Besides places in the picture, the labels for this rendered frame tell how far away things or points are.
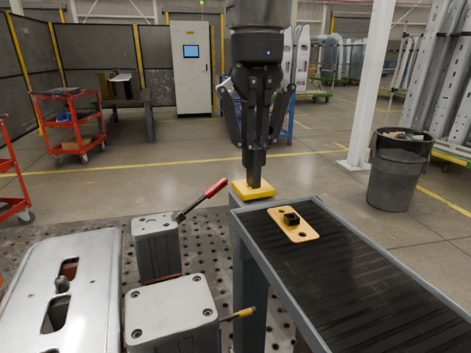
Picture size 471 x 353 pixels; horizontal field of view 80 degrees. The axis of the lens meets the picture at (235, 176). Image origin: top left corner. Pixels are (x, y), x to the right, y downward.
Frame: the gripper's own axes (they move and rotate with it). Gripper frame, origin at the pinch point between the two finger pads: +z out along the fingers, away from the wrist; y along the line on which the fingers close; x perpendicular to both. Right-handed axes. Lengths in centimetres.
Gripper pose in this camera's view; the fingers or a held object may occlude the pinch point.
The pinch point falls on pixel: (254, 166)
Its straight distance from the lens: 47.6
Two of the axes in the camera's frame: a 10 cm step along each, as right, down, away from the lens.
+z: 0.0, 9.2, 4.0
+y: -9.4, 1.4, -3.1
